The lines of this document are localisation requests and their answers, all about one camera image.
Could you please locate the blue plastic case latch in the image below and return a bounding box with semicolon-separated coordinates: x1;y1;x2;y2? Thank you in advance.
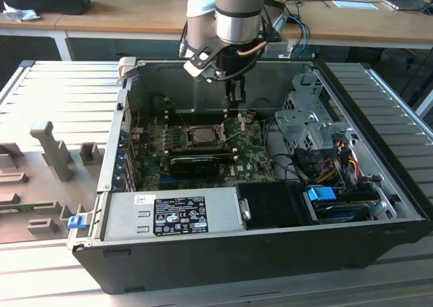
67;215;86;230

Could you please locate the hard disk drive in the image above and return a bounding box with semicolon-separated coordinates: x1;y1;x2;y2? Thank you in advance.
313;198;372;224

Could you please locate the green motherboard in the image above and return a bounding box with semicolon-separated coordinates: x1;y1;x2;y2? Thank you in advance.
130;116;277;190

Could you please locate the metal socket cover frame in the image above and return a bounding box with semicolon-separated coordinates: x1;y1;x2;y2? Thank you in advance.
218;112;247;144

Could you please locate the CPU socket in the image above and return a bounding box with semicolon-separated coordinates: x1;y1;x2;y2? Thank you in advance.
182;124;227;149

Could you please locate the black graphics card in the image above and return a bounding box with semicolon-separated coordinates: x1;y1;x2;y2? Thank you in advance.
168;155;221;179

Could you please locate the small silver CPU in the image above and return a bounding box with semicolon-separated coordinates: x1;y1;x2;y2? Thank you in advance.
191;127;221;143

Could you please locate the thin wire locking lever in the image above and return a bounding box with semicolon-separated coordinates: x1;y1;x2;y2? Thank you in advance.
178;112;191;134
223;129;250;145

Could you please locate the beige plastic case latch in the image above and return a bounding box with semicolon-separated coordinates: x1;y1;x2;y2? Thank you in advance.
117;57;137;84

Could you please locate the grey brown parts rack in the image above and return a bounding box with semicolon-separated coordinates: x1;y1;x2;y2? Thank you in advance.
0;120;106;244

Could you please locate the yellow red wire bundle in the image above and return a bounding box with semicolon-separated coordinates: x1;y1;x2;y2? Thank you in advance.
317;150;360;183

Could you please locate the black looped cable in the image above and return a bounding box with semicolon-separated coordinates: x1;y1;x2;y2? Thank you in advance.
248;98;282;119

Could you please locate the black open PC case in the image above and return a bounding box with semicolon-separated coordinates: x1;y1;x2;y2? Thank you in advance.
66;56;430;295

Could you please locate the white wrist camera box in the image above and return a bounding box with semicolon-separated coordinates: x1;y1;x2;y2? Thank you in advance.
183;45;218;82

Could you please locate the black plastic shroud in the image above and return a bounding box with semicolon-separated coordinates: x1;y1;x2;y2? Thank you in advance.
234;181;319;231

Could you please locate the thin red wire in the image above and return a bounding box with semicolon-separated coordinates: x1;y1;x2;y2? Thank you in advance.
133;106;143;133

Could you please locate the black rating label sticker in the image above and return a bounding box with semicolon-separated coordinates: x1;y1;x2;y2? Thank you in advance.
153;195;208;237

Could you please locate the blue disk carrier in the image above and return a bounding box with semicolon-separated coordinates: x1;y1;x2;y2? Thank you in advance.
306;185;336;204

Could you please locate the green RAM stick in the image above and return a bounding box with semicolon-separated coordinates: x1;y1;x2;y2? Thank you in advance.
0;202;57;213

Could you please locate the crumpled white wrapper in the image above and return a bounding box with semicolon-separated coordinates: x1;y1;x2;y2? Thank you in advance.
2;0;41;24

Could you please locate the white desk cable hatch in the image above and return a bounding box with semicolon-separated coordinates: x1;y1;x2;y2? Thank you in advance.
332;0;380;11

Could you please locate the silver metal drive cage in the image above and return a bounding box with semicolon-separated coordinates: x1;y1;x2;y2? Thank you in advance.
273;70;357;153

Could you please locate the black RAM slot bank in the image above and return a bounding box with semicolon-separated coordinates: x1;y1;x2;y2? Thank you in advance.
167;109;228;126
168;143;236;159

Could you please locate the blue cable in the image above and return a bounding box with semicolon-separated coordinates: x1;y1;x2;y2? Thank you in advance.
288;14;311;58

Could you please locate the black cylindrical capacitor block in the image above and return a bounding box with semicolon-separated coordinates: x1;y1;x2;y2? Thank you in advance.
150;93;166;111

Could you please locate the silver power supply unit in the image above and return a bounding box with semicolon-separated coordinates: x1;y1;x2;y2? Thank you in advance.
101;187;245;241

